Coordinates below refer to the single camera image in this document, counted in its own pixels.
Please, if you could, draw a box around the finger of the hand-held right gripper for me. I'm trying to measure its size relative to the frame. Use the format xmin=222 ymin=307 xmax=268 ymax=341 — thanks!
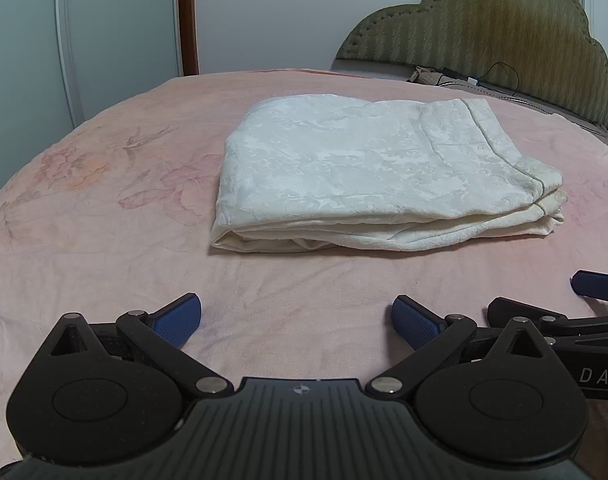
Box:
xmin=486 ymin=297 xmax=608 ymax=352
xmin=571 ymin=269 xmax=608 ymax=305

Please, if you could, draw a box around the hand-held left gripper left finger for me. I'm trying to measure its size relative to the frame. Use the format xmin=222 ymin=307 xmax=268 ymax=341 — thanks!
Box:
xmin=48 ymin=292 xmax=235 ymax=401

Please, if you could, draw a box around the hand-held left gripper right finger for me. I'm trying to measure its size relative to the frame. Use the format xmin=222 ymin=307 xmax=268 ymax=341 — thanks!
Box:
xmin=366 ymin=294 xmax=551 ymax=395

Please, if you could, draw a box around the white quilt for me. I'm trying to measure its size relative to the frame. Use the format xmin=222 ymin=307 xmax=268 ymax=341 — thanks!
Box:
xmin=210 ymin=97 xmax=569 ymax=253

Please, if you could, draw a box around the pink floral blanket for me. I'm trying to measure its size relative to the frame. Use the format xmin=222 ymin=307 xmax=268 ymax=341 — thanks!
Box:
xmin=0 ymin=67 xmax=608 ymax=471

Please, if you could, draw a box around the small brown cloth item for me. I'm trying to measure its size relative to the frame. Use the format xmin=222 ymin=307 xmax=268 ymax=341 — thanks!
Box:
xmin=408 ymin=65 xmax=455 ymax=86

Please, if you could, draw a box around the olive quilted headboard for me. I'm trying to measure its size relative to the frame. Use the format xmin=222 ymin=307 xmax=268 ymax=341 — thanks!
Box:
xmin=334 ymin=0 xmax=608 ymax=137

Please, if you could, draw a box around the white panelled door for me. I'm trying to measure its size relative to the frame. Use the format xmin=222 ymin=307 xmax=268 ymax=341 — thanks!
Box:
xmin=0 ymin=0 xmax=185 ymax=196

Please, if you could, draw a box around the black charging cable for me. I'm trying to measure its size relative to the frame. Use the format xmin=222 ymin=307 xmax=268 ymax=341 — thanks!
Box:
xmin=476 ymin=62 xmax=552 ymax=116

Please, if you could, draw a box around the brown wooden door frame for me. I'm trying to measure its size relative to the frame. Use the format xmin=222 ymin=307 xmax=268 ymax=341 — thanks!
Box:
xmin=177 ymin=0 xmax=200 ymax=77

